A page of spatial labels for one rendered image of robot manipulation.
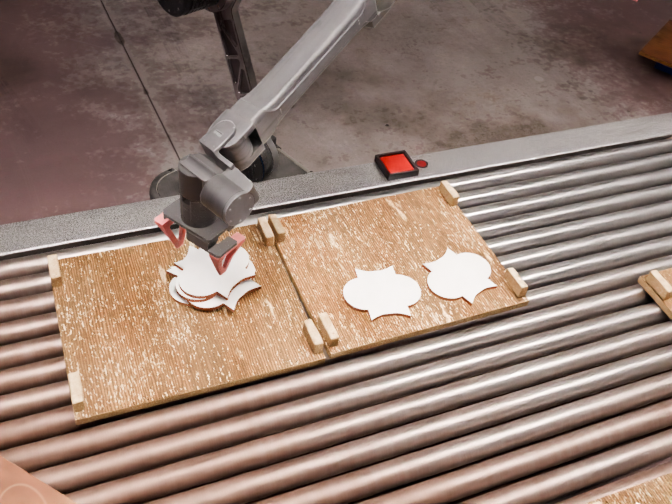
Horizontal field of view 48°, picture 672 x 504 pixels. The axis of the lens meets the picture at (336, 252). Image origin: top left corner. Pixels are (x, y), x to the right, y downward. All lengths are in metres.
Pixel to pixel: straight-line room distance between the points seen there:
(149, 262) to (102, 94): 2.19
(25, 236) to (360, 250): 0.64
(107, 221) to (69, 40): 2.48
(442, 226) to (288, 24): 2.71
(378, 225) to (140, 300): 0.50
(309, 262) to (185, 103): 2.13
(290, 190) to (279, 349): 0.44
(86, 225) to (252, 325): 0.42
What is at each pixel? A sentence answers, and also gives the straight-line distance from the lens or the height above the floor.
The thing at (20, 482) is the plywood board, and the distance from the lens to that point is 1.08.
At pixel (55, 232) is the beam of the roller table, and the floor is 0.92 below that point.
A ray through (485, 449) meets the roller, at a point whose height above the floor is 0.91.
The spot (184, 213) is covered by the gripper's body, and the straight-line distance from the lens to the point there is 1.20.
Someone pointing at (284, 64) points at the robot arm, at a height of 1.33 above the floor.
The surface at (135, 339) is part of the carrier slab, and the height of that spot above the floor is 0.94.
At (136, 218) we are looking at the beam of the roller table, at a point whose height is 0.91.
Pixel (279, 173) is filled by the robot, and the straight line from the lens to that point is 2.73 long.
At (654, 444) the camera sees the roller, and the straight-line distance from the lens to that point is 1.39.
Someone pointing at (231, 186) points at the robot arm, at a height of 1.24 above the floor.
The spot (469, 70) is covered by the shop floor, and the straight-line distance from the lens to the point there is 4.00.
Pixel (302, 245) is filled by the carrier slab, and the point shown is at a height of 0.94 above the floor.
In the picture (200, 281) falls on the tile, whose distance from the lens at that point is 1.35.
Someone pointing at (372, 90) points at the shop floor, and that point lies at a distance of 3.69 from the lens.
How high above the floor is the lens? 1.96
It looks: 45 degrees down
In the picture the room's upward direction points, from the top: 9 degrees clockwise
